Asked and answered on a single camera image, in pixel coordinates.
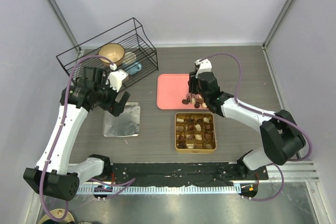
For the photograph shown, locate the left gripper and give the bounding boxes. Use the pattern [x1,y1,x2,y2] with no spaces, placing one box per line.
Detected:
[94,76,130,116]

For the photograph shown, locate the metal tongs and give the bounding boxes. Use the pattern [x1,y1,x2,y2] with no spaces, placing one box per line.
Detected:
[185,93,202,103]

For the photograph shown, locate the pink tray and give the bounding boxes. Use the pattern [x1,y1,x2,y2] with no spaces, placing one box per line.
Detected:
[156,73,196,110]

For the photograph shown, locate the gold chocolate box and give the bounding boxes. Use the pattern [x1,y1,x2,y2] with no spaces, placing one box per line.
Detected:
[174,112,217,154]

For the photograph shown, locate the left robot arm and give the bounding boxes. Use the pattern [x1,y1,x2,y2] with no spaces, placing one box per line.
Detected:
[23,67,130,201]

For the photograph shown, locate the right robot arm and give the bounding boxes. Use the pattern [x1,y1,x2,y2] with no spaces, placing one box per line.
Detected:
[188,71,306,179]

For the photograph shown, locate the silver box lid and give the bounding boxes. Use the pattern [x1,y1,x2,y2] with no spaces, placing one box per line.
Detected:
[102,102,140,137]

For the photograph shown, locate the blue cup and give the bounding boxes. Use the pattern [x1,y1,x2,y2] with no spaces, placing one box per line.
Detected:
[125,62,142,76]

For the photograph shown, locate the gold bowl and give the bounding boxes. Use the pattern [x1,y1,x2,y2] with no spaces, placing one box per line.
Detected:
[98,43,125,66]

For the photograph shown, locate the round object bottom left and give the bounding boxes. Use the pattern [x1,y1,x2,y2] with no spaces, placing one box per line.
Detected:
[37,208,75,224]

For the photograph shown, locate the black wire rack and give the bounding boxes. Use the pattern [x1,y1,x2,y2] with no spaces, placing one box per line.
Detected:
[56,17,159,90]

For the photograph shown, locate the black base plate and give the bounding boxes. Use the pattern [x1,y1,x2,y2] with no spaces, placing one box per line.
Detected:
[96,162,269,187]

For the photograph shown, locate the white cable duct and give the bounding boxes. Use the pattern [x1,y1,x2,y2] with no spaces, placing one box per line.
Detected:
[77,184,241,196]

